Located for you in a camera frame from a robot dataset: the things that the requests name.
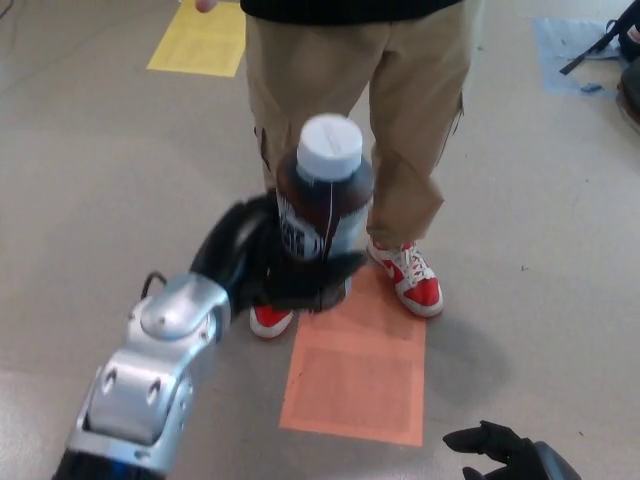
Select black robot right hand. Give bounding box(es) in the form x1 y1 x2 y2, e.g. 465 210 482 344
443 419 584 480

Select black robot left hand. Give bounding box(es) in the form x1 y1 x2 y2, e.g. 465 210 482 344
192 192 369 316

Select brown protein shake bottle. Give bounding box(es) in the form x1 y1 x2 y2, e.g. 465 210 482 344
274 113 375 301

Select person's right red white sneaker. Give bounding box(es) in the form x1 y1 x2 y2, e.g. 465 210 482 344
248 302 295 339

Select person's red white sneaker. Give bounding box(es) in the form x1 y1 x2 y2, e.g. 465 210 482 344
248 302 295 339
366 239 445 319

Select person's left red white sneaker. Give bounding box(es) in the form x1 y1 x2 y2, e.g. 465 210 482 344
366 239 445 319

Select yellow paper sheet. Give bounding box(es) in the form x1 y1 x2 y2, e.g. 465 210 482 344
146 0 248 78

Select black shirt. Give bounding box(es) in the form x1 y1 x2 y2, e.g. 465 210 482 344
239 0 464 22

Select orange paper sheet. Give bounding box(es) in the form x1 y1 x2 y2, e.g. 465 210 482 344
278 264 428 447

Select khaki cargo trousers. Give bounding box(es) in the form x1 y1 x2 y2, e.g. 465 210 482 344
244 0 466 251

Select blue plastic sheet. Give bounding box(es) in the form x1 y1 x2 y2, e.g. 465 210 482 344
531 16 626 96

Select grey round object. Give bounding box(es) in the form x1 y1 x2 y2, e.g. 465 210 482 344
615 59 640 134

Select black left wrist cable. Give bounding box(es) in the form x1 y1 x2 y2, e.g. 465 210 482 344
142 271 169 301

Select black backpack with strap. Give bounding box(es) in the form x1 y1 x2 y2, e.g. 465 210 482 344
558 0 640 76

